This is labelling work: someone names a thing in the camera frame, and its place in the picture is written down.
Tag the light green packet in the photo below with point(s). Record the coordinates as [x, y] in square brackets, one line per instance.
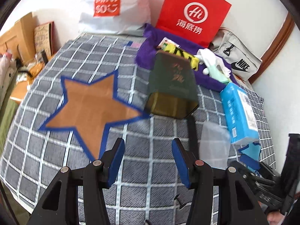
[217, 75]

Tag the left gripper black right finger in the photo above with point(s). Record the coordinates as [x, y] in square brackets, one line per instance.
[237, 203]

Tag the white glove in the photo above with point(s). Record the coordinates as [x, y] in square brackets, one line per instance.
[213, 61]

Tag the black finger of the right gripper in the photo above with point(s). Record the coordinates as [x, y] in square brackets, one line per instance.
[263, 185]
[290, 173]

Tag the blue star mat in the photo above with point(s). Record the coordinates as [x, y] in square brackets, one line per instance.
[250, 156]

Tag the blue tissue pack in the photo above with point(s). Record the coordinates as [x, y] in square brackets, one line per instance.
[239, 115]

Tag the plush toys pile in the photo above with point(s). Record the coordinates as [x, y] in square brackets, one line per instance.
[8, 69]

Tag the purple towel mat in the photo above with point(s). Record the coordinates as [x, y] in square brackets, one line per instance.
[146, 54]

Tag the clear bubble wrap bag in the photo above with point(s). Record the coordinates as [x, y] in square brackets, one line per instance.
[214, 145]

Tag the yellow black pouch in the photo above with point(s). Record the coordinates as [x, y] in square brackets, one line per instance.
[172, 49]

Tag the brown star mat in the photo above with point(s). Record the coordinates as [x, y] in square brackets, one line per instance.
[89, 110]

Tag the brown wooden door frame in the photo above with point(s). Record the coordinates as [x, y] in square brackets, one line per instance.
[276, 46]

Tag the grey checked bed sheet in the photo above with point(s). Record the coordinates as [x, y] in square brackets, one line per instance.
[148, 189]

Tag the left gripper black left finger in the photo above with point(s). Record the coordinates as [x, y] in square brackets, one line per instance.
[59, 202]

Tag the dark green tea box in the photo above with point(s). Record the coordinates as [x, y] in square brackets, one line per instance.
[172, 90]

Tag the grey Nike waist bag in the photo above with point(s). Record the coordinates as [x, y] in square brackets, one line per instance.
[244, 63]

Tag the wooden bedside furniture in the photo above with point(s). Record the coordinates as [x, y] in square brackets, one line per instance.
[19, 39]

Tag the white Miniso plastic bag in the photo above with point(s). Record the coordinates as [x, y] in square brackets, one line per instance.
[114, 17]

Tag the red paper shopping bag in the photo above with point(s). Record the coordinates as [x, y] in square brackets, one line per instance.
[195, 20]

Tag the brown patterned box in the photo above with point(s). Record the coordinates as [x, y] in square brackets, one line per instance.
[43, 38]

